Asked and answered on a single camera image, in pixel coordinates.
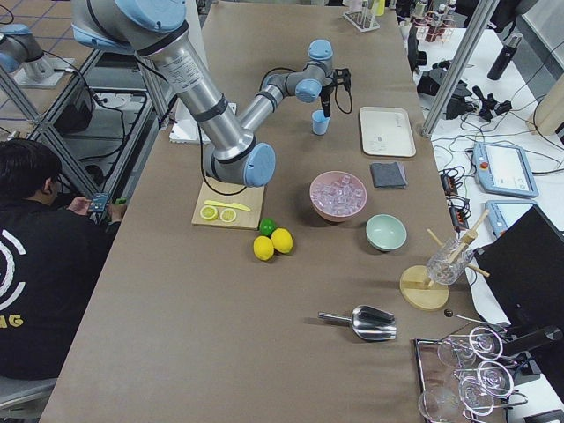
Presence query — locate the cream serving tray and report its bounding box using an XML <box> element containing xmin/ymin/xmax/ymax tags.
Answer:
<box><xmin>359</xmin><ymin>106</ymin><xmax>416</xmax><ymax>158</ymax></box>

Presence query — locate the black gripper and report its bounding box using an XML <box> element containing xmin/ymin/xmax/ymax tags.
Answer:
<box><xmin>320</xmin><ymin>84</ymin><xmax>331</xmax><ymax>117</ymax></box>

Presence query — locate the green lime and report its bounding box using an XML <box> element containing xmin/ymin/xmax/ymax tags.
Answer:
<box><xmin>259</xmin><ymin>218</ymin><xmax>278</xmax><ymax>237</ymax></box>

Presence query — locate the grey folded cloth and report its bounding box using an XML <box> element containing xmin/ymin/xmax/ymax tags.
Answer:
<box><xmin>370</xmin><ymin>161</ymin><xmax>408</xmax><ymax>189</ymax></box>

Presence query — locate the whole lemon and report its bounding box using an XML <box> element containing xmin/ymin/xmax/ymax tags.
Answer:
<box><xmin>271</xmin><ymin>227</ymin><xmax>293</xmax><ymax>254</ymax></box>
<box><xmin>253</xmin><ymin>235</ymin><xmax>274</xmax><ymax>261</ymax></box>

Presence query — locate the steel ice scoop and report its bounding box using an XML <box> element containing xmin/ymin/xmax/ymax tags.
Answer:
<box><xmin>317</xmin><ymin>305</ymin><xmax>397</xmax><ymax>342</ymax></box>

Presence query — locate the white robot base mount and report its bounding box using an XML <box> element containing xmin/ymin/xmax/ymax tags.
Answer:
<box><xmin>169</xmin><ymin>100</ymin><xmax>210</xmax><ymax>145</ymax></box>

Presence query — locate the blue teach pendant near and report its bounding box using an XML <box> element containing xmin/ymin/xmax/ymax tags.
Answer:
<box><xmin>485</xmin><ymin>200</ymin><xmax>537</xmax><ymax>238</ymax></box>

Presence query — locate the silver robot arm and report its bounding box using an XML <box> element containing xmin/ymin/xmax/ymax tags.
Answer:
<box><xmin>1</xmin><ymin>24</ymin><xmax>62</xmax><ymax>89</ymax></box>
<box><xmin>71</xmin><ymin>1</ymin><xmax>335</xmax><ymax>187</ymax></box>

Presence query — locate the clear ice cubes pile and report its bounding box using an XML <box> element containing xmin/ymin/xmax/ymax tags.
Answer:
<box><xmin>313</xmin><ymin>174</ymin><xmax>365</xmax><ymax>215</ymax></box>

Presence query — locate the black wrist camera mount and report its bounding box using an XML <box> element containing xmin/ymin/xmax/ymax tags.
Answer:
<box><xmin>332</xmin><ymin>68</ymin><xmax>352</xmax><ymax>93</ymax></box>

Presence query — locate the lemon half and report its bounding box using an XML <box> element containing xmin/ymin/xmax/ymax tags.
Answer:
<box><xmin>219</xmin><ymin>208</ymin><xmax>237</xmax><ymax>223</ymax></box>
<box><xmin>199</xmin><ymin>204</ymin><xmax>219</xmax><ymax>221</ymax></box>

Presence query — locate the wooden glass stand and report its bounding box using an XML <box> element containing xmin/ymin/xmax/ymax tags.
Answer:
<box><xmin>400</xmin><ymin>210</ymin><xmax>490</xmax><ymax>311</ymax></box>

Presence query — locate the pink bowl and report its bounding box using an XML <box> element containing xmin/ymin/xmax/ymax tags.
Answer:
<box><xmin>308</xmin><ymin>170</ymin><xmax>368</xmax><ymax>223</ymax></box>

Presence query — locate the yellow plastic knife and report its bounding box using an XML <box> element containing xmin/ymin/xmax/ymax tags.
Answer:
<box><xmin>204</xmin><ymin>199</ymin><xmax>252</xmax><ymax>212</ymax></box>

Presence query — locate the light blue cup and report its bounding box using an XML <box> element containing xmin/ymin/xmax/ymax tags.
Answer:
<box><xmin>311</xmin><ymin>109</ymin><xmax>330</xmax><ymax>136</ymax></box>

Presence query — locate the aluminium frame post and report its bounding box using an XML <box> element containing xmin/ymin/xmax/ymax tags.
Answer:
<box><xmin>420</xmin><ymin>0</ymin><xmax>499</xmax><ymax>139</ymax></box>

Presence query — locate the whole lemon near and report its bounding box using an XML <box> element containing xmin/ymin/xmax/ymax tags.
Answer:
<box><xmin>253</xmin><ymin>235</ymin><xmax>274</xmax><ymax>261</ymax></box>

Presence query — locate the clear glass on stand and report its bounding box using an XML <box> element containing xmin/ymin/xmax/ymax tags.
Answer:
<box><xmin>426</xmin><ymin>239</ymin><xmax>473</xmax><ymax>286</ymax></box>

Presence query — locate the mint green bowl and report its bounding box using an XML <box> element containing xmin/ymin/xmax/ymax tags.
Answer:
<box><xmin>365</xmin><ymin>214</ymin><xmax>407</xmax><ymax>251</ymax></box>

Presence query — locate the person in black shirt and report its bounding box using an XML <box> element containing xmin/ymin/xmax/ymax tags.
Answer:
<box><xmin>1</xmin><ymin>138</ymin><xmax>127</xmax><ymax>380</ymax></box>

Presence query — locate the wine glass rack tray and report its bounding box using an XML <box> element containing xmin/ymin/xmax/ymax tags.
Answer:
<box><xmin>413</xmin><ymin>326</ymin><xmax>529</xmax><ymax>422</ymax></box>

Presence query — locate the blue teach pendant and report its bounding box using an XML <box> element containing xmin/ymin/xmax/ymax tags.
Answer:
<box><xmin>485</xmin><ymin>200</ymin><xmax>537</xmax><ymax>238</ymax></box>
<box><xmin>471</xmin><ymin>142</ymin><xmax>539</xmax><ymax>198</ymax></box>

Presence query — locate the lemon half lower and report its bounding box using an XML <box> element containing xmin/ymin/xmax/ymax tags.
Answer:
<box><xmin>219</xmin><ymin>208</ymin><xmax>237</xmax><ymax>223</ymax></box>

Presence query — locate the wooden cutting board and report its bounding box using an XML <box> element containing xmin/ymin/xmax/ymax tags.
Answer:
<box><xmin>191</xmin><ymin>178</ymin><xmax>265</xmax><ymax>230</ymax></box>

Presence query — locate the lemon half upper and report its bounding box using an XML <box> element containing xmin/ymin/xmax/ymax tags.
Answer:
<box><xmin>199</xmin><ymin>204</ymin><xmax>219</xmax><ymax>221</ymax></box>

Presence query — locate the blue teach pendant far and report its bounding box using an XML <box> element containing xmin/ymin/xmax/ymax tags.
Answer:
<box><xmin>471</xmin><ymin>142</ymin><xmax>539</xmax><ymax>198</ymax></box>

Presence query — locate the whole lemon far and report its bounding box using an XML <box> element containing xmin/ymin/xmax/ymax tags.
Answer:
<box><xmin>271</xmin><ymin>227</ymin><xmax>293</xmax><ymax>254</ymax></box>

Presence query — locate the black monitor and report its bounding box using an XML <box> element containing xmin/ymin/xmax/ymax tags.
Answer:
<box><xmin>474</xmin><ymin>204</ymin><xmax>564</xmax><ymax>340</ymax></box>

